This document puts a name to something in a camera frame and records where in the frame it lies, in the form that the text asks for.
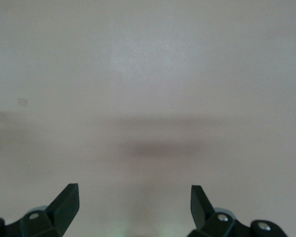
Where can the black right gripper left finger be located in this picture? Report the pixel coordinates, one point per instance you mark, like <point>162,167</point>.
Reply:
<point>56,217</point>

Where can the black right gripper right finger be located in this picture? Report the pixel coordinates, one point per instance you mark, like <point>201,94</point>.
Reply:
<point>204,222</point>

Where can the small clear tape patch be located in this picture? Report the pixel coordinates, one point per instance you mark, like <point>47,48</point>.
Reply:
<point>23,102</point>

